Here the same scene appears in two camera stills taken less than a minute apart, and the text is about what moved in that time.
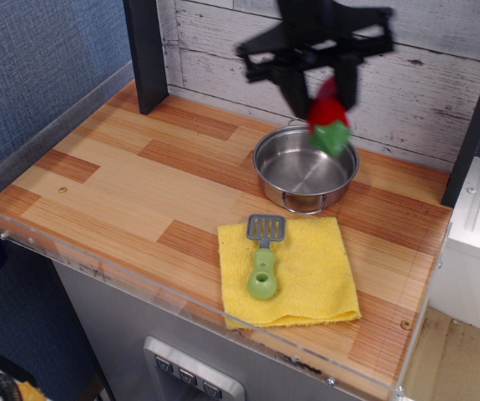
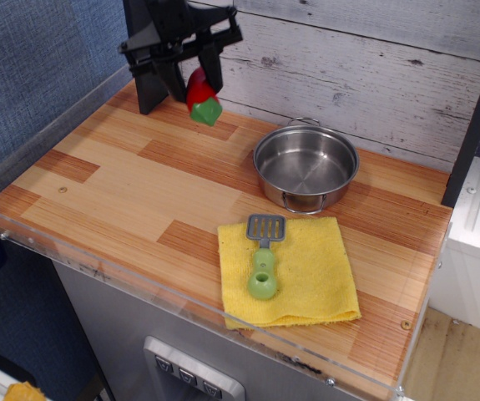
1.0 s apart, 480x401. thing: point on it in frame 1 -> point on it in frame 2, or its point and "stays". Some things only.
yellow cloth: x=311 y=269 stays
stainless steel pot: x=297 y=175 stays
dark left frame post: x=148 y=55 stays
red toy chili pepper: x=328 y=119 -> x=202 y=99
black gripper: x=316 y=32 -> x=180 y=29
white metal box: x=470 y=280 stays
